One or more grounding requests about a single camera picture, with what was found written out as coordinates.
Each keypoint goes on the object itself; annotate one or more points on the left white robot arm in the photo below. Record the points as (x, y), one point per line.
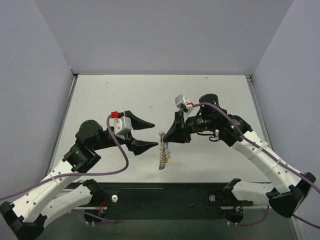
(38, 206)

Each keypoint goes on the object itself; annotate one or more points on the yellow tagged key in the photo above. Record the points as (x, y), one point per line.
(166, 158)

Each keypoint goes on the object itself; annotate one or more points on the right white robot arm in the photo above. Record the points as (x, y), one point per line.
(287, 187)

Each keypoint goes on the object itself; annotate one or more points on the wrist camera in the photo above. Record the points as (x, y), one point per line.
(121, 123)
(184, 104)

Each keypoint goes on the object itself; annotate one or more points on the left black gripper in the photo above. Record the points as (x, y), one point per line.
(130, 139)

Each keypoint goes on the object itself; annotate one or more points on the silver round keyring disc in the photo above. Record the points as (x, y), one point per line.
(163, 150)

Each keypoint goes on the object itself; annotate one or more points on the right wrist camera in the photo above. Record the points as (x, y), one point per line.
(184, 104)

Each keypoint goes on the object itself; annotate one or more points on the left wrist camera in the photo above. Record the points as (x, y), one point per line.
(121, 123)

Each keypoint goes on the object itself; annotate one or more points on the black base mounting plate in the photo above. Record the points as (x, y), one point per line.
(168, 201)

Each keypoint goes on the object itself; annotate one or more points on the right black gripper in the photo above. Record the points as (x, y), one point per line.
(182, 128)

